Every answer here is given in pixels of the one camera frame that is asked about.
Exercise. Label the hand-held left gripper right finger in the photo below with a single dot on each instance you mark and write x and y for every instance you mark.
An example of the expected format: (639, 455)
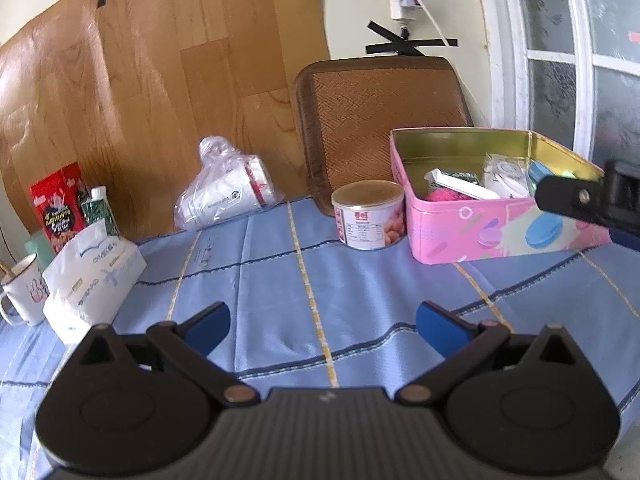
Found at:
(437, 327)

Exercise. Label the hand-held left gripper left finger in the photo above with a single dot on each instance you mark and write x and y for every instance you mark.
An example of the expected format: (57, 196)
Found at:
(207, 327)

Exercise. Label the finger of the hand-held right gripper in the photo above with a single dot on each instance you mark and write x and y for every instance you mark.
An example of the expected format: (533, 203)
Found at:
(565, 197)

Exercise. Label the pink tin box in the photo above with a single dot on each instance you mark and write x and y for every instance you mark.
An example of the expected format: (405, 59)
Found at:
(450, 230)

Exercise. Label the pink fluffy soft item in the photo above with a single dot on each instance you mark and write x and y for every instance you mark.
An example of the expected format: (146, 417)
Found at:
(445, 195)

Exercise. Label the green soft item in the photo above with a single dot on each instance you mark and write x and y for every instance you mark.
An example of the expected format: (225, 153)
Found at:
(570, 175)

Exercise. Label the blue soft item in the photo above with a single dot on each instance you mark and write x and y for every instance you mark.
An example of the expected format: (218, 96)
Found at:
(539, 172)

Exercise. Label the clear plastic packet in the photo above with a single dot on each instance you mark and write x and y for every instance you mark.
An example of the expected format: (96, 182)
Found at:
(505, 175)

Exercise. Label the white long box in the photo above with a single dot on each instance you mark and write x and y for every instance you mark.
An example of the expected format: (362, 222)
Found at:
(465, 186)

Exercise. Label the green patterned packet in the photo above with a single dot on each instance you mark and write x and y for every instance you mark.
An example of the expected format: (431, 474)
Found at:
(462, 176)

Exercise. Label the blue checked tablecloth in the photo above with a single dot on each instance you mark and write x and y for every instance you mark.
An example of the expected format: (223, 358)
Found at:
(310, 290)

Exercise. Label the white tissue pack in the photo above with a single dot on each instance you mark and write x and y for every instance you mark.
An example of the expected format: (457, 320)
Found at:
(90, 280)

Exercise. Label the round food can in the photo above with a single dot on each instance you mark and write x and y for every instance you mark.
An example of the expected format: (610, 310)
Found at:
(369, 210)

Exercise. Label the plastic bag of paper cups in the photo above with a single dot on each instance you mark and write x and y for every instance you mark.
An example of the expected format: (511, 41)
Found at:
(225, 190)

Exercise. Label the green tube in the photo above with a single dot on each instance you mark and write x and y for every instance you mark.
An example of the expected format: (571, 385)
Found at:
(100, 212)

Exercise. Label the white enamel mug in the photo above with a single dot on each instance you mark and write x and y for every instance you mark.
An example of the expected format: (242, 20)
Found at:
(25, 292)

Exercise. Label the mint green box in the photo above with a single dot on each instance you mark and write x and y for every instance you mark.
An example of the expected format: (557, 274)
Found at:
(37, 250)

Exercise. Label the red snack packet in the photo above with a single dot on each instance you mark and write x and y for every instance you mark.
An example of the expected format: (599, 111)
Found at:
(57, 210)

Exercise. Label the brown woven seat cushion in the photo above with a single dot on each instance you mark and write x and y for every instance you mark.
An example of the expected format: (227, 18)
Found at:
(375, 120)

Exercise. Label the black tape cross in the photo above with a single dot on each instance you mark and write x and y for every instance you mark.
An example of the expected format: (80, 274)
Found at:
(395, 46)

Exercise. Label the wood pattern flooring sheet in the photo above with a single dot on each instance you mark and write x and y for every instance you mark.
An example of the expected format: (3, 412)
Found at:
(150, 85)

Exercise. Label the white window frame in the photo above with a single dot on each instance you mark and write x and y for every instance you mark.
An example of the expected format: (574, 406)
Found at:
(550, 50)

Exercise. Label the white wall charger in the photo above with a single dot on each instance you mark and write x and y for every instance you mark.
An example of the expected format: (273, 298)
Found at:
(406, 2)

